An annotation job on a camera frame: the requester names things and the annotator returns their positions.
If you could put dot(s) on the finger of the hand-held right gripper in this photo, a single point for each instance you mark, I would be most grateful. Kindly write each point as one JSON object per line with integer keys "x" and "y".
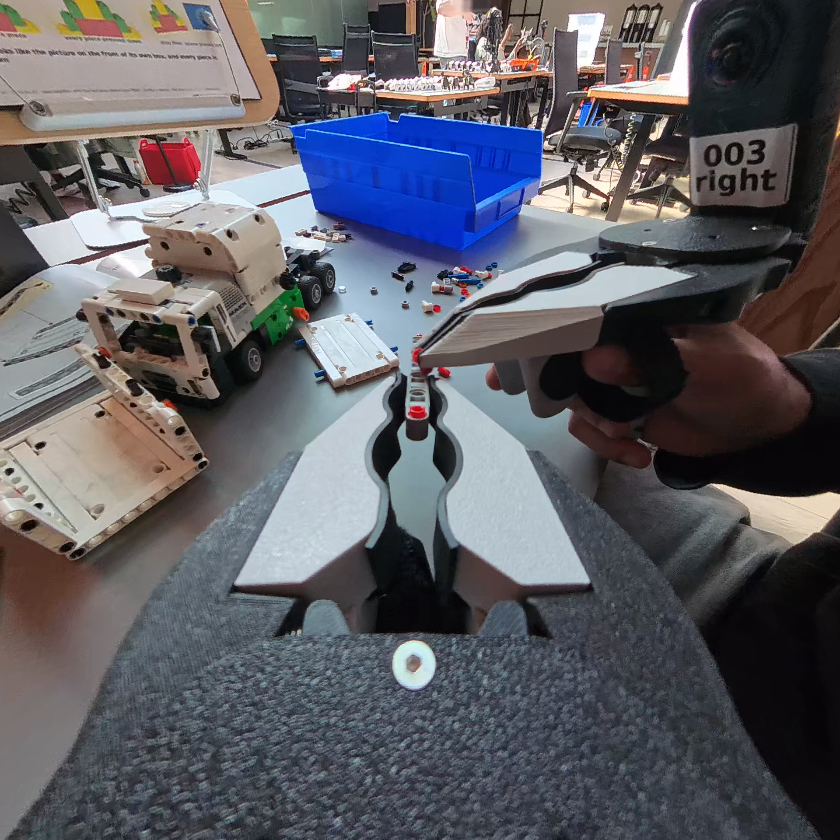
{"x": 558, "y": 266}
{"x": 525, "y": 331}

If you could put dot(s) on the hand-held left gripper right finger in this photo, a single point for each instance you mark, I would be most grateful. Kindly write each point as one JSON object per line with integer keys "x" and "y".
{"x": 512, "y": 518}

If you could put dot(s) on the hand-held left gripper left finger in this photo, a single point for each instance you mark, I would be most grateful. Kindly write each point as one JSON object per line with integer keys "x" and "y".
{"x": 315, "y": 512}

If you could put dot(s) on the grey lego beam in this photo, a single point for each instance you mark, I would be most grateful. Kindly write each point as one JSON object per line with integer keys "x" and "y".
{"x": 420, "y": 394}

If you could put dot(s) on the white ribbed lego panel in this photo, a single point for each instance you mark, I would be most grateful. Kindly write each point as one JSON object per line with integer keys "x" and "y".
{"x": 348, "y": 348}

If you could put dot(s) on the person's right forearm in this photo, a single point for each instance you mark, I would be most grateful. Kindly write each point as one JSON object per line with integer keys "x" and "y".
{"x": 823, "y": 420}

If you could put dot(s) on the pile of mixed lego pieces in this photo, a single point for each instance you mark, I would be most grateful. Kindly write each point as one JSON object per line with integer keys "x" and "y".
{"x": 459, "y": 275}

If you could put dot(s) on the pile of tan lego pieces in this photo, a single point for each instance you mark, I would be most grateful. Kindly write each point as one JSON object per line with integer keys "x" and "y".
{"x": 321, "y": 233}

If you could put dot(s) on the white lego container body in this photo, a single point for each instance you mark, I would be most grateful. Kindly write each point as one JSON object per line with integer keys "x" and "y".
{"x": 85, "y": 459}

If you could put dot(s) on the white green lego truck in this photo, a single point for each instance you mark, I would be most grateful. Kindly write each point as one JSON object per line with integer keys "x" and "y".
{"x": 203, "y": 289}

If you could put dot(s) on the person's right hand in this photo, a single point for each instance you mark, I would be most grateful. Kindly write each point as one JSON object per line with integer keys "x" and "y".
{"x": 741, "y": 387}

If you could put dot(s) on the black office chair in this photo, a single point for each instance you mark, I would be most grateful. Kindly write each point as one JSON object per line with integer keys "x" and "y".
{"x": 394, "y": 56}
{"x": 298, "y": 72}
{"x": 581, "y": 131}
{"x": 656, "y": 164}

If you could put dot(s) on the blue plastic bin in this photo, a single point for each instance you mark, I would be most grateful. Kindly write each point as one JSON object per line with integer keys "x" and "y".
{"x": 420, "y": 177}

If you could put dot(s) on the wooden desk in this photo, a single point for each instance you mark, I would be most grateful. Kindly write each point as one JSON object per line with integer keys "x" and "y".
{"x": 640, "y": 95}
{"x": 436, "y": 97}

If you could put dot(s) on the person's dark clothing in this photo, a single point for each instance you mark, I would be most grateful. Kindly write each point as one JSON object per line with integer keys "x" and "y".
{"x": 722, "y": 558}

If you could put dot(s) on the wooden instruction board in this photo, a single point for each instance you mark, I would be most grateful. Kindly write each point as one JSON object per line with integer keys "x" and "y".
{"x": 262, "y": 65}

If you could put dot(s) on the red plastic box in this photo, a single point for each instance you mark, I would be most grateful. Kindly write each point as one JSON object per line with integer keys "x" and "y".
{"x": 169, "y": 161}

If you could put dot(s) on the clear acrylic holder bar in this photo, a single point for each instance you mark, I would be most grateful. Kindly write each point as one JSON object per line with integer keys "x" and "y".
{"x": 131, "y": 113}

